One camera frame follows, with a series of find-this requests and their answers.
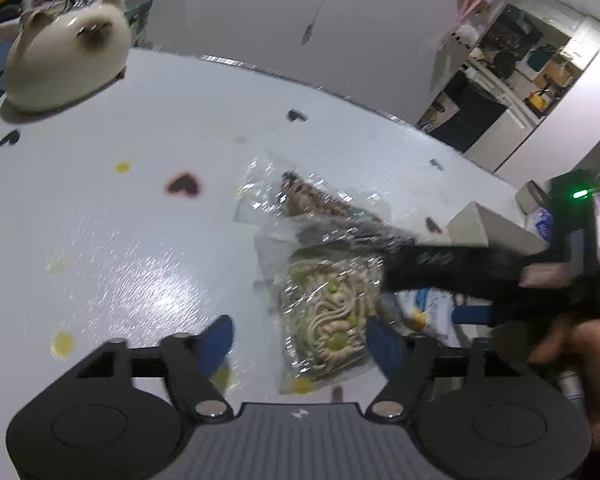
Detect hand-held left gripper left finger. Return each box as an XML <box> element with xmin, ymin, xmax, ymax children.
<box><xmin>74</xmin><ymin>314</ymin><xmax>237</xmax><ymax>422</ymax></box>

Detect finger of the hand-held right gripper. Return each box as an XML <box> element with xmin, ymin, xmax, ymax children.
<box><xmin>382</xmin><ymin>242</ymin><xmax>531</xmax><ymax>307</ymax></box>
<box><xmin>454</xmin><ymin>295</ymin><xmax>573</xmax><ymax>328</ymax></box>

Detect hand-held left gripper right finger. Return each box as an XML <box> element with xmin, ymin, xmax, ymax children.
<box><xmin>366</xmin><ymin>319</ymin><xmax>529</xmax><ymax>420</ymax></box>

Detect white and blue packet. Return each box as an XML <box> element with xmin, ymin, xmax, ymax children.
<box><xmin>394</xmin><ymin>287</ymin><xmax>457</xmax><ymax>337</ymax></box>

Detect white cardboard box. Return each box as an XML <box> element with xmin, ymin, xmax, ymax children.
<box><xmin>447</xmin><ymin>201</ymin><xmax>549</xmax><ymax>257</ymax></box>

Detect clear bag beige hair ties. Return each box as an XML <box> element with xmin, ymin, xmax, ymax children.
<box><xmin>254</xmin><ymin>230</ymin><xmax>387</xmax><ymax>394</ymax></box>

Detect person's right hand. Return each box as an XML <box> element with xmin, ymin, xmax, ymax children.
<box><xmin>527</xmin><ymin>309</ymin><xmax>600</xmax><ymax>453</ymax></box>

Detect blue tissue packet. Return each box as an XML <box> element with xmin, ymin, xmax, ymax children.
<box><xmin>532</xmin><ymin>207</ymin><xmax>557</xmax><ymax>242</ymax></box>

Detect round metal tin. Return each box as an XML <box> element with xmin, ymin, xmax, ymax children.
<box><xmin>515</xmin><ymin>179</ymin><xmax>544</xmax><ymax>212</ymax></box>

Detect black bin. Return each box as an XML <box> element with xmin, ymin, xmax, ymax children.
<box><xmin>432</xmin><ymin>69</ymin><xmax>509</xmax><ymax>154</ymax></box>

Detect cartoon print tote bag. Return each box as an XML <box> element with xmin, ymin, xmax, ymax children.
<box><xmin>417</xmin><ymin>102</ymin><xmax>449</xmax><ymax>134</ymax></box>

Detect black pan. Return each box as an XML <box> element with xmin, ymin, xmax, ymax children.
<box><xmin>492</xmin><ymin>49</ymin><xmax>517</xmax><ymax>79</ymax></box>

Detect white plush toy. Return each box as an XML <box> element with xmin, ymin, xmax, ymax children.
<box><xmin>452</xmin><ymin>22</ymin><xmax>479</xmax><ymax>47</ymax></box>

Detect white cat-shaped ornament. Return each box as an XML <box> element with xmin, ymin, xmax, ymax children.
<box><xmin>2</xmin><ymin>0</ymin><xmax>132</xmax><ymax>114</ymax></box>

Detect hanging cord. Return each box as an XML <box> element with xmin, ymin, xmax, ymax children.
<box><xmin>302</xmin><ymin>0</ymin><xmax>352</xmax><ymax>44</ymax></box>

